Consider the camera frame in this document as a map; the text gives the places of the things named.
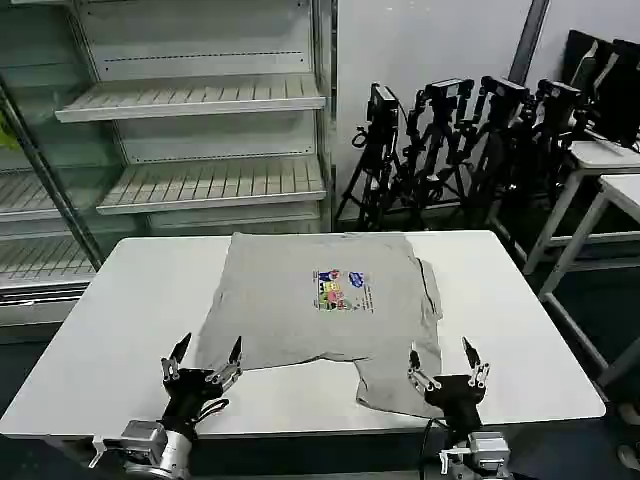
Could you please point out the white folding table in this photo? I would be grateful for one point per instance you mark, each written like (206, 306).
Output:
(125, 350)

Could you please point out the black computer monitor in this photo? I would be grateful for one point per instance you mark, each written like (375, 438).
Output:
(620, 95)
(582, 55)

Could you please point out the grey printed T-shirt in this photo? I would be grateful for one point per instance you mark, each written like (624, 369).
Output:
(280, 310)

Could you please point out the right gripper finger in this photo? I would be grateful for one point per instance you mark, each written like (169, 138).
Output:
(478, 372)
(421, 376)

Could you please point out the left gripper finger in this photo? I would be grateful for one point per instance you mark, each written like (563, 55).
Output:
(172, 365)
(231, 367)

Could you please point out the glass-fronted white shelf unit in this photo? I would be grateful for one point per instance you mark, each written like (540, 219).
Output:
(35, 200)

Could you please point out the slanted grey metal pole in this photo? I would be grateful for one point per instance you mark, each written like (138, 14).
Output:
(55, 185)

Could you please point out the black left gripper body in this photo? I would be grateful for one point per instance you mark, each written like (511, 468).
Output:
(190, 395)

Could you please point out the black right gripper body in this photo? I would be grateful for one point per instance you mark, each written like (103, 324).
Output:
(457, 400)

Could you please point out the empty white shelf rack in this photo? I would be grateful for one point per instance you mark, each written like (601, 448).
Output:
(200, 100)

